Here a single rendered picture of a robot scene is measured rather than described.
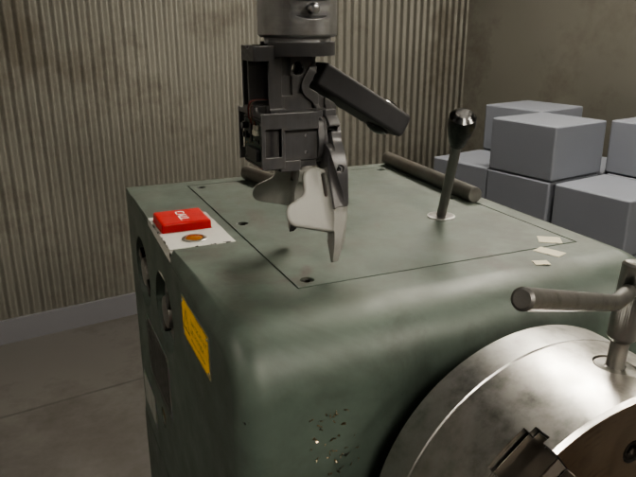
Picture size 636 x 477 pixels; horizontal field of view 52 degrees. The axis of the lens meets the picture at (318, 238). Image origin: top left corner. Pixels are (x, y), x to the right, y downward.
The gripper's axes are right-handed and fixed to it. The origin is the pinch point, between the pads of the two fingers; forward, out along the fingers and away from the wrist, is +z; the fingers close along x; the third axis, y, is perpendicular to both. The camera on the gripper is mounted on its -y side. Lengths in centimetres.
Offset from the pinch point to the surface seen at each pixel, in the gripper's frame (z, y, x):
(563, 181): 44, -184, -151
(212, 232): 2.1, 7.9, -13.1
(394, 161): 0.7, -29.7, -35.1
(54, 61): -5, 11, -273
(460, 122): -11.3, -16.7, 0.7
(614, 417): 5.1, -8.9, 32.0
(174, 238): 2.1, 12.5, -12.8
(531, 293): -9.4, 5.9, 38.2
